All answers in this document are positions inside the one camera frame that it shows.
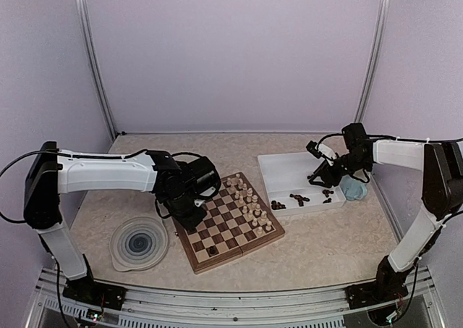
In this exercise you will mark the wooden chess board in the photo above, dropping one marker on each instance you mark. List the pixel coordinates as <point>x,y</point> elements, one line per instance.
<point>196,243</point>

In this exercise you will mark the front aluminium rail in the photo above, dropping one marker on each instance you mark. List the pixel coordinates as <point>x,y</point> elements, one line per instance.
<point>156,307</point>

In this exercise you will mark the collapsible silicone bowl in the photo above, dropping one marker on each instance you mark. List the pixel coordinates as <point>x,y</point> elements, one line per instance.
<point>138,244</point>

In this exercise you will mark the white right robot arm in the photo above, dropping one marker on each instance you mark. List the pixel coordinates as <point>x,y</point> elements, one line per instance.
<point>439,161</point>

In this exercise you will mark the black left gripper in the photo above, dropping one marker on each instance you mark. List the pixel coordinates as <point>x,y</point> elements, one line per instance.
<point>188,223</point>

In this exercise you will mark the aluminium frame post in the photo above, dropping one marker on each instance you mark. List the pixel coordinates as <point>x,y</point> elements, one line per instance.
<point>95,71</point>
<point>373,60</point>

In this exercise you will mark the left aluminium frame post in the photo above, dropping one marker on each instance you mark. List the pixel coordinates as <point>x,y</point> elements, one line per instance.
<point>95,71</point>

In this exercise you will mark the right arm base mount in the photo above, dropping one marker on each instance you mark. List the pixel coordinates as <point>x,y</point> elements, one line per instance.
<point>388,285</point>

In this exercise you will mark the white chess pieces row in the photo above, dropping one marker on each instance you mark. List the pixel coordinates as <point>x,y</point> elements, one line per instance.
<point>244,214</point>

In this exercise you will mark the light blue mug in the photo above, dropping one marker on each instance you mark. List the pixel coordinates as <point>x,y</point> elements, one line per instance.
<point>353,190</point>

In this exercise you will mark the dark chess pieces pile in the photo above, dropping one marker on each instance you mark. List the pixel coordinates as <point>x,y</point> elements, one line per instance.
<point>298,199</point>

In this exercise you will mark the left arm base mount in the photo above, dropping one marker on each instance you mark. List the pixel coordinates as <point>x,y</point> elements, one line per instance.
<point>88,290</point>

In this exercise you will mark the white plastic tray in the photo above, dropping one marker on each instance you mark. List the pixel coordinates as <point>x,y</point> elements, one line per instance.
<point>288,172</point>

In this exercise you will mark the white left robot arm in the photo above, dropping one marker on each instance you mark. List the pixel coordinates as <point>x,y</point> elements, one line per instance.
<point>57,171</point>

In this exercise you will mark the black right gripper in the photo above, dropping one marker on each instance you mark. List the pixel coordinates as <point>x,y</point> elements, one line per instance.
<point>324,171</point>

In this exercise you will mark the right aluminium frame post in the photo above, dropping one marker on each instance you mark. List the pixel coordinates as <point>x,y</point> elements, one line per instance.
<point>373,60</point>

